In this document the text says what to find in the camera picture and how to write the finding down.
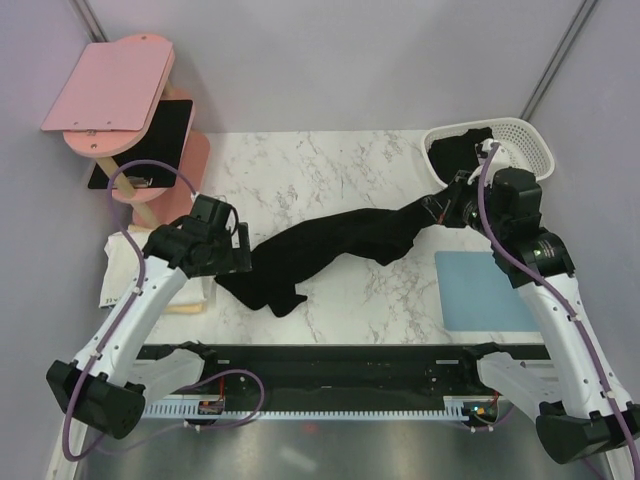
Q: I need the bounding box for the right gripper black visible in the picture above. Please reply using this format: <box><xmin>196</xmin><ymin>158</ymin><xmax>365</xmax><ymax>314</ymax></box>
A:
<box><xmin>423</xmin><ymin>169</ymin><xmax>508</xmax><ymax>241</ymax></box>

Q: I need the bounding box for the black t shirt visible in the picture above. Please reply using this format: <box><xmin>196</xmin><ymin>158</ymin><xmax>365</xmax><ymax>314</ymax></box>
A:
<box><xmin>427</xmin><ymin>127</ymin><xmax>493</xmax><ymax>185</ymax></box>
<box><xmin>215</xmin><ymin>195</ymin><xmax>445</xmax><ymax>317</ymax></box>

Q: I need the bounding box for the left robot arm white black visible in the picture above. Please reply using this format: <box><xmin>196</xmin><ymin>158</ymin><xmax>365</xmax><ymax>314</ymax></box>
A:
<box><xmin>46</xmin><ymin>195</ymin><xmax>251</xmax><ymax>439</ymax></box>

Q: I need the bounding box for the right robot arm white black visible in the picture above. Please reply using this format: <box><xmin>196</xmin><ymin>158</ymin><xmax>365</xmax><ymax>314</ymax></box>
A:
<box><xmin>420</xmin><ymin>168</ymin><xmax>639</xmax><ymax>478</ymax></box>

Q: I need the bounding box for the black t shirt in basket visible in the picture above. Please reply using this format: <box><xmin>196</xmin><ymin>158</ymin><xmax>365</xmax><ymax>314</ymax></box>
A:
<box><xmin>427</xmin><ymin>127</ymin><xmax>493</xmax><ymax>185</ymax></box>

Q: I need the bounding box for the light blue folding board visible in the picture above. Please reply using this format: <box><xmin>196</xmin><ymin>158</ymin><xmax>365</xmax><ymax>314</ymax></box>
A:
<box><xmin>435</xmin><ymin>251</ymin><xmax>539</xmax><ymax>333</ymax></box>

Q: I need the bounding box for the white plastic basket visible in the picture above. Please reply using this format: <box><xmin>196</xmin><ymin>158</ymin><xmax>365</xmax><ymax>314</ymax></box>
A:
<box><xmin>420</xmin><ymin>117</ymin><xmax>555</xmax><ymax>187</ymax></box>

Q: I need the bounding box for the white folded t shirt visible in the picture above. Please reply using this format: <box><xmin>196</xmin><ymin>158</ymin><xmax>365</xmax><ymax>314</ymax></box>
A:
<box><xmin>99</xmin><ymin>232</ymin><xmax>212</xmax><ymax>308</ymax></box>

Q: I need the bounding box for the black clipboard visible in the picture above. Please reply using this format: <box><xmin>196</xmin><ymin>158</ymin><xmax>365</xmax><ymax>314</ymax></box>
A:
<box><xmin>114</xmin><ymin>99</ymin><xmax>193</xmax><ymax>188</ymax></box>

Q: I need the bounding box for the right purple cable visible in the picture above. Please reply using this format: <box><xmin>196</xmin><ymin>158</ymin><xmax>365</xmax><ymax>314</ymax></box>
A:
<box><xmin>469</xmin><ymin>139</ymin><xmax>640</xmax><ymax>480</ymax></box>

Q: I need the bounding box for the purple cable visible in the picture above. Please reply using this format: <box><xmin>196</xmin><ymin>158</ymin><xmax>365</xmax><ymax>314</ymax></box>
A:
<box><xmin>469</xmin><ymin>139</ymin><xmax>640</xmax><ymax>480</ymax></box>
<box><xmin>62</xmin><ymin>159</ymin><xmax>266</xmax><ymax>464</ymax></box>

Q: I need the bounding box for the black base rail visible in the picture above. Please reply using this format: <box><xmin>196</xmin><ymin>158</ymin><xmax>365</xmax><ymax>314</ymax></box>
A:
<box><xmin>139</xmin><ymin>343</ymin><xmax>551</xmax><ymax>399</ymax></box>

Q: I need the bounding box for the light blue cable duct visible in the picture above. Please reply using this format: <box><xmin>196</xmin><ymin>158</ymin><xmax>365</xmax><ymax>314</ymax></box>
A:
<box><xmin>142</xmin><ymin>395</ymin><xmax>493</xmax><ymax>421</ymax></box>

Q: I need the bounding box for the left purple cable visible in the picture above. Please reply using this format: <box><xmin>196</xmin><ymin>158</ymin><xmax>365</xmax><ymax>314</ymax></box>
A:
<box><xmin>62</xmin><ymin>159</ymin><xmax>266</xmax><ymax>464</ymax></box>

